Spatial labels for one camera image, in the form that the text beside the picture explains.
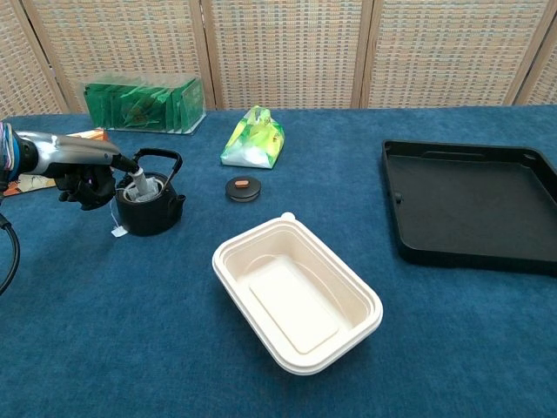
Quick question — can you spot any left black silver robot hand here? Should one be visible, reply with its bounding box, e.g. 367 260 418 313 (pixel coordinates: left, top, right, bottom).
17 130 151 212

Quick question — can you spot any pyramid tea bag with string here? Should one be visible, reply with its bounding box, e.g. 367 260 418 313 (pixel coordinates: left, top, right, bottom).
111 173 161 239

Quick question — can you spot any black cast iron teapot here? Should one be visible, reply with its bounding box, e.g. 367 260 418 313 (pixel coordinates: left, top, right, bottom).
114 147 187 238

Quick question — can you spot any black teapot lid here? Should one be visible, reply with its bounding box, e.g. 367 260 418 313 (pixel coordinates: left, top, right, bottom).
225 176 264 205

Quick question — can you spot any green-yellow snack packet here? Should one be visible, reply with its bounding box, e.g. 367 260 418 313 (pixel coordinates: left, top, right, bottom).
219 104 286 170

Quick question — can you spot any orange biscuit box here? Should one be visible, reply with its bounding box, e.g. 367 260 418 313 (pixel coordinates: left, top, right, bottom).
0 128 110 199

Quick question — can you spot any clear box of green packets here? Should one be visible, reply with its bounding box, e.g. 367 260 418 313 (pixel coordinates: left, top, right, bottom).
82 72 206 135

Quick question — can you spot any blue table cloth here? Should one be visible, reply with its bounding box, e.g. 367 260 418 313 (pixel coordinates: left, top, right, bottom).
0 104 557 418

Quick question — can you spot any woven bamboo folding screen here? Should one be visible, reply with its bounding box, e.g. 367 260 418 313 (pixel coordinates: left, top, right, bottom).
0 0 557 123

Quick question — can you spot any white plastic food container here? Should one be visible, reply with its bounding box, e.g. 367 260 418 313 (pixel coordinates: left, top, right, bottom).
211 212 385 377

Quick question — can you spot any black square plastic tray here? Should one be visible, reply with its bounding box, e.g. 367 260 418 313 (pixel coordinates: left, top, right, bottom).
381 138 557 277

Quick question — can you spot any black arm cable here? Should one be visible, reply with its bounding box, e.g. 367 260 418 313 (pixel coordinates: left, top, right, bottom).
0 212 22 297

